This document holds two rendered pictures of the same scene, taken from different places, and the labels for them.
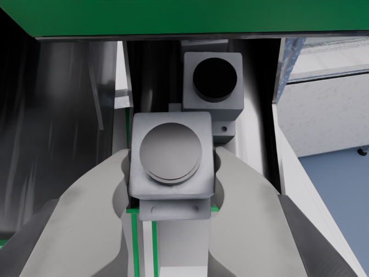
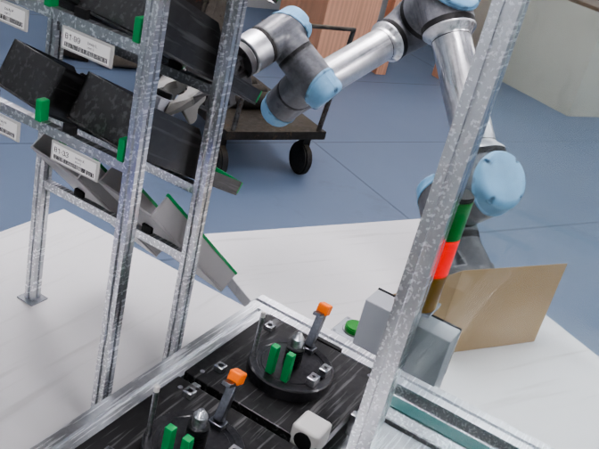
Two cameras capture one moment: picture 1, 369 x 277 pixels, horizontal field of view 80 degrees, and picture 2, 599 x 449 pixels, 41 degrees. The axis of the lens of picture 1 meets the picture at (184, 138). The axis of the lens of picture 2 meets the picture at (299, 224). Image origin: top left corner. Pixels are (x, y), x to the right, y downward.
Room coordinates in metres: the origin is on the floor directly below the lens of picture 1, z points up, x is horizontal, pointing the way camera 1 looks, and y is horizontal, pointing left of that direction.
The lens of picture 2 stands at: (0.98, 0.98, 1.75)
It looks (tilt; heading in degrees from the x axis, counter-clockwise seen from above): 26 degrees down; 215
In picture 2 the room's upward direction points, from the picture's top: 14 degrees clockwise
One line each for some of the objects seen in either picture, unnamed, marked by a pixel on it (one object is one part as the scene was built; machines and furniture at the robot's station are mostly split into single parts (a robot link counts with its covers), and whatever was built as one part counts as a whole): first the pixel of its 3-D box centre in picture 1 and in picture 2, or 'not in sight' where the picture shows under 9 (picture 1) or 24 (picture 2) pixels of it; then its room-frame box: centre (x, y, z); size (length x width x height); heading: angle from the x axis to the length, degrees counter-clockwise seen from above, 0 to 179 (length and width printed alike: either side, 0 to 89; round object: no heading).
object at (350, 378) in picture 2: not in sight; (287, 378); (0.08, 0.41, 0.96); 0.24 x 0.24 x 0.02; 10
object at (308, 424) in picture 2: not in sight; (309, 433); (0.16, 0.52, 0.97); 0.05 x 0.05 x 0.04; 10
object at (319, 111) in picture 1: (298, 89); not in sight; (1.10, -0.74, 0.43); 1.11 x 0.68 x 0.86; 100
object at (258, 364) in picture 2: not in sight; (290, 368); (0.08, 0.41, 0.98); 0.14 x 0.14 x 0.02
